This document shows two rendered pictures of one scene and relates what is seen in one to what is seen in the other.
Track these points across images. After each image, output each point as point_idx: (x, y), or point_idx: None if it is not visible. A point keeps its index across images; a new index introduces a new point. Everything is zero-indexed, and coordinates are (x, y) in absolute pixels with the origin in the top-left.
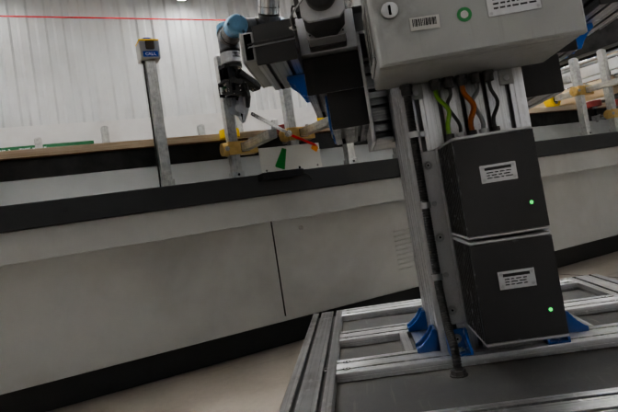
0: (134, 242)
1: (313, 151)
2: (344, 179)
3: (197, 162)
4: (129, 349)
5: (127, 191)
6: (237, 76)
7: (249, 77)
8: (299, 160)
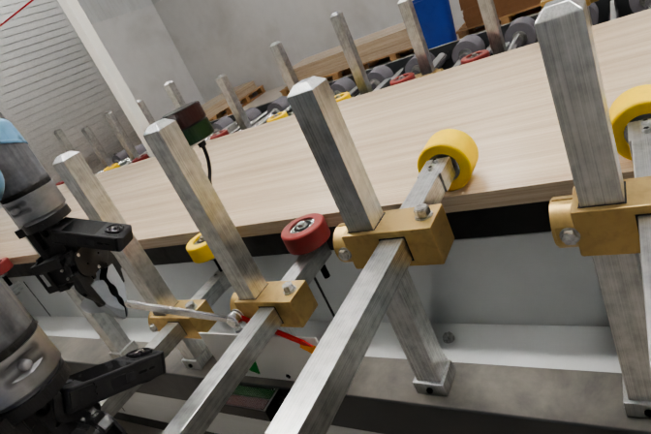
0: (132, 399)
1: (307, 353)
2: (398, 429)
3: (210, 262)
4: (234, 430)
5: (80, 363)
6: (57, 245)
7: (79, 240)
8: (283, 364)
